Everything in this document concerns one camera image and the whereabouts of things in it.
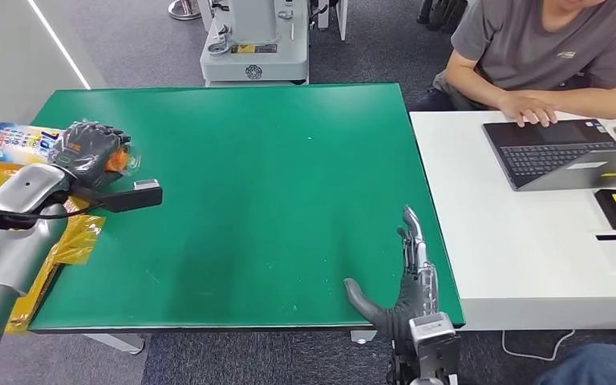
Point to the white desk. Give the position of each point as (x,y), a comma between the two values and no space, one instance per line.
(526,255)

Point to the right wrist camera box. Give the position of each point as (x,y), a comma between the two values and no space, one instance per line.
(435,345)

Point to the person's leg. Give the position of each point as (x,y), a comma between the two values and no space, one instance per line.
(595,366)

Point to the white table frame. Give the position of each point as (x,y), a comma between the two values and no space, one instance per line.
(364,336)

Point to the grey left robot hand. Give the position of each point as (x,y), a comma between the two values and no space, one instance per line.
(87,151)

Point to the long white wall light strip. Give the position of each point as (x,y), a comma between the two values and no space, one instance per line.
(58,45)

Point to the round metal stand base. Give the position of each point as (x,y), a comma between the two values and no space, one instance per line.
(183,9)

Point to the orange plastic bottle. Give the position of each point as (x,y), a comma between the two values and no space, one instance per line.
(5,144)

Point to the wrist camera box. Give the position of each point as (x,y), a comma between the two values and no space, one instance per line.
(132,199)
(435,345)

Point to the black chair base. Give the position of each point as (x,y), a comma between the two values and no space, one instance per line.
(442,13)

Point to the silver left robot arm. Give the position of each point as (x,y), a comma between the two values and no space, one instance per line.
(5,255)

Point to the yellow film-wrapped cardboard box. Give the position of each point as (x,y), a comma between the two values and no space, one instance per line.
(69,244)

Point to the dark grey laptop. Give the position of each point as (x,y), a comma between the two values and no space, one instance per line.
(542,159)

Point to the green table mat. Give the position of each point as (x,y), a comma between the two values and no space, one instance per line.
(260,212)

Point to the person's hand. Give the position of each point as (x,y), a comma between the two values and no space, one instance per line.
(526,108)

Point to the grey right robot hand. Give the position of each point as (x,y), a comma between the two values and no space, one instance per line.
(419,287)

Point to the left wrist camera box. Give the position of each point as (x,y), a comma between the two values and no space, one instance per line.
(132,199)

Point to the person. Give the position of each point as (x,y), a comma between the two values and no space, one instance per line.
(542,42)

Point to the pale grey machine base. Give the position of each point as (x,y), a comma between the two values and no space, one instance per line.
(263,58)

